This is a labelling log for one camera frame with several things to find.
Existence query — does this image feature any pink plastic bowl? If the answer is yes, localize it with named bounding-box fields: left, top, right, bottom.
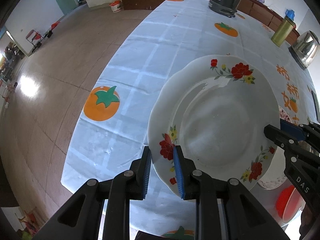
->
left=276, top=185, right=304, bottom=223

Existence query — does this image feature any stainless electric kettle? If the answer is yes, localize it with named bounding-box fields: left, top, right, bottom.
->
left=289, top=30, right=319, bottom=69

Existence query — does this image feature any blue thermos bottle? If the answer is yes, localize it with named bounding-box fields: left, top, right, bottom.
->
left=285, top=9, right=295, bottom=21

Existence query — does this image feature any green gold tumbler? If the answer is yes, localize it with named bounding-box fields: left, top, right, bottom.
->
left=271, top=16, right=296, bottom=47

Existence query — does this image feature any red folding chair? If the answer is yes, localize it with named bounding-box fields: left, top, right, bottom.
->
left=25, top=29, right=43, bottom=54

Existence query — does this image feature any red flower white plate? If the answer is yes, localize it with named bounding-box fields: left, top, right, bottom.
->
left=148, top=55, right=280, bottom=194

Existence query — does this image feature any persimmon print tablecloth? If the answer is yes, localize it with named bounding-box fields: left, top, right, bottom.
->
left=61, top=0, right=320, bottom=240

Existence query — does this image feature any pink floral rim plate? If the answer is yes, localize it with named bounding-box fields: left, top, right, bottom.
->
left=256, top=104, right=292, bottom=190

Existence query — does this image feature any white orange bucket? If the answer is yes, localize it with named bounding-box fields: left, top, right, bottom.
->
left=109, top=0, right=122, bottom=12

